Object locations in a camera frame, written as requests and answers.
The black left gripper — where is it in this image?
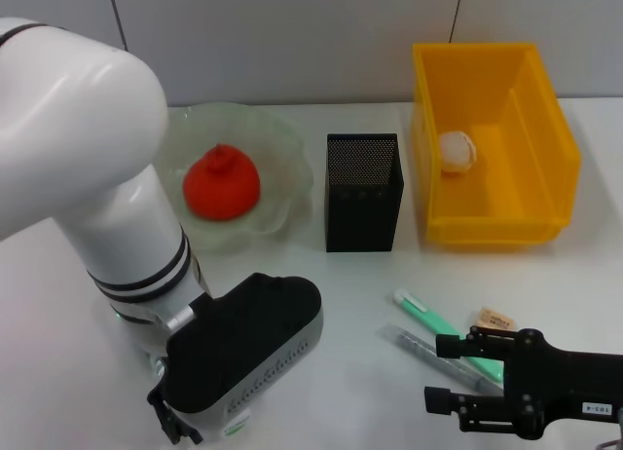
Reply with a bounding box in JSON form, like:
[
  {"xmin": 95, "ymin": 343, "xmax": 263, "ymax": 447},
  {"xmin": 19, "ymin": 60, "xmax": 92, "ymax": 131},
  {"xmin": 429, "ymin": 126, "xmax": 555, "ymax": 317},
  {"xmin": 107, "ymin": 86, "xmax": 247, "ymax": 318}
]
[{"xmin": 147, "ymin": 377, "xmax": 203, "ymax": 445}]

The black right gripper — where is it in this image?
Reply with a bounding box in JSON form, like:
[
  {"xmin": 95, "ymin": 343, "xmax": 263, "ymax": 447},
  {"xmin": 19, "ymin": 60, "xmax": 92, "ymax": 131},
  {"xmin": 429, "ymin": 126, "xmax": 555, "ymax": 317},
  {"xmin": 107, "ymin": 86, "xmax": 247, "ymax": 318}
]
[{"xmin": 423, "ymin": 324, "xmax": 623, "ymax": 439}]

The clear water bottle green label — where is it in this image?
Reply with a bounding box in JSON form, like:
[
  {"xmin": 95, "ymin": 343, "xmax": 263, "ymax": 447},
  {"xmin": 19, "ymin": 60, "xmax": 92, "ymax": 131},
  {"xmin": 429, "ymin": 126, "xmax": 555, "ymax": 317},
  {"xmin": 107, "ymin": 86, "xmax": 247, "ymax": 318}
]
[{"xmin": 219, "ymin": 408, "xmax": 253, "ymax": 440}]

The small beige eraser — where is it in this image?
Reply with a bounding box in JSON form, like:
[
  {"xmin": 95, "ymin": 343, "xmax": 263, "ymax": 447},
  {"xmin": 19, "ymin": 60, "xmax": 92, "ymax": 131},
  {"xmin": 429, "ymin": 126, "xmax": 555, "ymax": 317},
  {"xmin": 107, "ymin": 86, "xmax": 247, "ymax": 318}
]
[{"xmin": 470, "ymin": 306, "xmax": 511, "ymax": 330}]

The white paper ball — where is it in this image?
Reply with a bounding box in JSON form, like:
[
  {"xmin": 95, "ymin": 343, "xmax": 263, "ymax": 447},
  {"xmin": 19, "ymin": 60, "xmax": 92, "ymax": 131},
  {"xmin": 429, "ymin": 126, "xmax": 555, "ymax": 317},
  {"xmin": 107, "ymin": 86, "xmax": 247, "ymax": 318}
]
[{"xmin": 439, "ymin": 131, "xmax": 479, "ymax": 177}]

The red-orange toy orange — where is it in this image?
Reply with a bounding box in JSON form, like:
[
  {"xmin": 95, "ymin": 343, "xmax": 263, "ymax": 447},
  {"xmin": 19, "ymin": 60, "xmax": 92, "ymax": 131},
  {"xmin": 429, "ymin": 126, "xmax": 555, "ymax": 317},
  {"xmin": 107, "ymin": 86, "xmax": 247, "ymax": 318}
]
[{"xmin": 182, "ymin": 142, "xmax": 262, "ymax": 222}]

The grey marker pen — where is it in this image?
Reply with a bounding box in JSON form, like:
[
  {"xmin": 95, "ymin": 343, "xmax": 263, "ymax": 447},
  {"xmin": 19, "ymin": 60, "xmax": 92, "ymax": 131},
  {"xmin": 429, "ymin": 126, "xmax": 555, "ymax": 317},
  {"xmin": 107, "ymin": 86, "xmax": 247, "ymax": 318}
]
[{"xmin": 379, "ymin": 322, "xmax": 505, "ymax": 397}]

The black mesh pen holder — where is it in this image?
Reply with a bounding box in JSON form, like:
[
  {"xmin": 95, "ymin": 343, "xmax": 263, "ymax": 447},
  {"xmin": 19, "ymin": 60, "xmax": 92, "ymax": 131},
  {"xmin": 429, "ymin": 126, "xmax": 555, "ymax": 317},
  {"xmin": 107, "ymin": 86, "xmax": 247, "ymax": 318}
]
[{"xmin": 324, "ymin": 131, "xmax": 406, "ymax": 253}]

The pale green glass fruit plate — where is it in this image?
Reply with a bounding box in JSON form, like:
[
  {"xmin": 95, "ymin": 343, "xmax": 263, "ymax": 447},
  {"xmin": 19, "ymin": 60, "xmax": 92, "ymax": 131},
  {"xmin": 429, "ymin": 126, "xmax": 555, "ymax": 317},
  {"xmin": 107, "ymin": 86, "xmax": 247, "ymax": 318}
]
[{"xmin": 160, "ymin": 101, "xmax": 315, "ymax": 254}]

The yellow plastic bin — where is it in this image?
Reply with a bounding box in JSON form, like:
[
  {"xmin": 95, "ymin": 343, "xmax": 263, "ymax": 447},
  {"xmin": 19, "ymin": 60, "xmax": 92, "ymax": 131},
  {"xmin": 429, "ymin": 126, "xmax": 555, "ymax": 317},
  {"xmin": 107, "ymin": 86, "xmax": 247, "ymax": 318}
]
[{"xmin": 410, "ymin": 41, "xmax": 583, "ymax": 250}]

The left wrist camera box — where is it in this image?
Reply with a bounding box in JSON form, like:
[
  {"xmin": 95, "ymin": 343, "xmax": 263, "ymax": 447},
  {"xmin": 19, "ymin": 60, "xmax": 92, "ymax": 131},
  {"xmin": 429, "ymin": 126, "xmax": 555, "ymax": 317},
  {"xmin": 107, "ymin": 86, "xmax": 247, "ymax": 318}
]
[{"xmin": 163, "ymin": 273, "xmax": 325, "ymax": 444}]

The right gripper connector cable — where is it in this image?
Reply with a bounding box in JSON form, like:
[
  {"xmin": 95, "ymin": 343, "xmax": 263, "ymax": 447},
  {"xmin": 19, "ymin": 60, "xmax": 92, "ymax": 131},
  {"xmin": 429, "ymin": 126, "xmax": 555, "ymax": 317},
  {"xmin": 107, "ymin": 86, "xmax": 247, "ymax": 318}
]
[{"xmin": 597, "ymin": 404, "xmax": 623, "ymax": 450}]

